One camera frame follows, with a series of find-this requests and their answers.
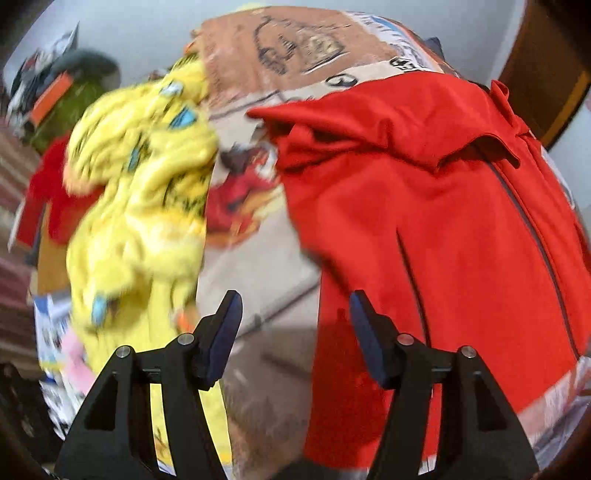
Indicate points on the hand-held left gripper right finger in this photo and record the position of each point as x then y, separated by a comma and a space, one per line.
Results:
369, 332

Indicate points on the red zip jacket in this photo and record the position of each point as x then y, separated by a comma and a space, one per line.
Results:
438, 230

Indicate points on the yellow cartoon fleece blanket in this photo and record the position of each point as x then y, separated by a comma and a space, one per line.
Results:
147, 194

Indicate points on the pile of printed papers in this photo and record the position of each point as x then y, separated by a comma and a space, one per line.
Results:
51, 369

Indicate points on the green patterned cloth cover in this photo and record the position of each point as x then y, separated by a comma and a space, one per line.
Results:
74, 115

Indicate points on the orange box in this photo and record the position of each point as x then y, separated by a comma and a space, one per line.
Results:
51, 99

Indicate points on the red plush cloth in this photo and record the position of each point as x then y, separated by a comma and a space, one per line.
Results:
51, 194

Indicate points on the pile of mixed clothes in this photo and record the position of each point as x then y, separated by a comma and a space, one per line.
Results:
32, 74

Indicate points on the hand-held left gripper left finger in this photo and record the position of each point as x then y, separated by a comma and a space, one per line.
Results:
226, 323

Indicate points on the brown wooden door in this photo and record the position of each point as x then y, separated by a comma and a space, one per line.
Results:
545, 69

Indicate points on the striped brown curtain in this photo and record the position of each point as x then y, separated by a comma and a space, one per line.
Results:
14, 286

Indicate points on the brown wooden board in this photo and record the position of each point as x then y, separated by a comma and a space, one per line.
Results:
53, 258

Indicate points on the pink plush toy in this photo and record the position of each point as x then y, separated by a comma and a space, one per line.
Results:
78, 364

